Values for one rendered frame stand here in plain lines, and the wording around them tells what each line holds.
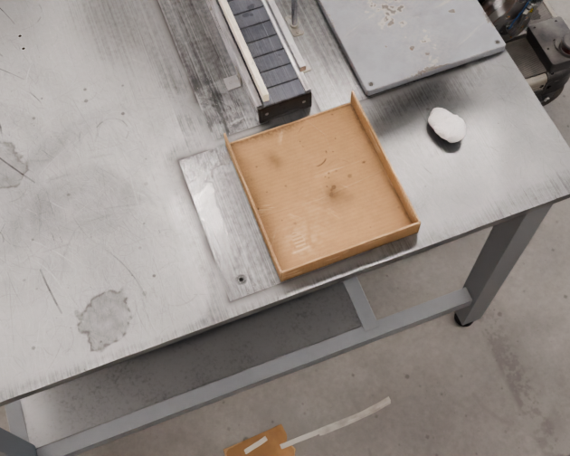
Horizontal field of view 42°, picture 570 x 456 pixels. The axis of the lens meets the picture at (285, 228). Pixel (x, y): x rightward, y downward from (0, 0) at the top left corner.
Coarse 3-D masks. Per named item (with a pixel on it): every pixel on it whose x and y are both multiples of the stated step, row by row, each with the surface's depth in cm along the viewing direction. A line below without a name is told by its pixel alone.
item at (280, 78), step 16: (240, 0) 150; (256, 0) 150; (224, 16) 148; (240, 16) 148; (256, 16) 148; (256, 32) 146; (272, 32) 146; (256, 48) 144; (272, 48) 144; (256, 64) 143; (272, 64) 143; (288, 64) 143; (272, 80) 141; (288, 80) 141; (272, 96) 139; (288, 96) 139
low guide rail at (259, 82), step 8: (224, 0) 145; (224, 8) 145; (232, 16) 144; (232, 24) 143; (240, 32) 142; (240, 40) 141; (240, 48) 142; (248, 56) 139; (248, 64) 139; (256, 72) 138; (256, 80) 137; (264, 88) 136; (264, 96) 136
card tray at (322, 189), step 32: (352, 96) 141; (288, 128) 142; (320, 128) 141; (352, 128) 141; (256, 160) 139; (288, 160) 139; (320, 160) 138; (352, 160) 138; (384, 160) 136; (256, 192) 136; (288, 192) 136; (320, 192) 135; (352, 192) 135; (384, 192) 135; (288, 224) 133; (320, 224) 133; (352, 224) 132; (384, 224) 132; (416, 224) 128; (288, 256) 130; (320, 256) 130
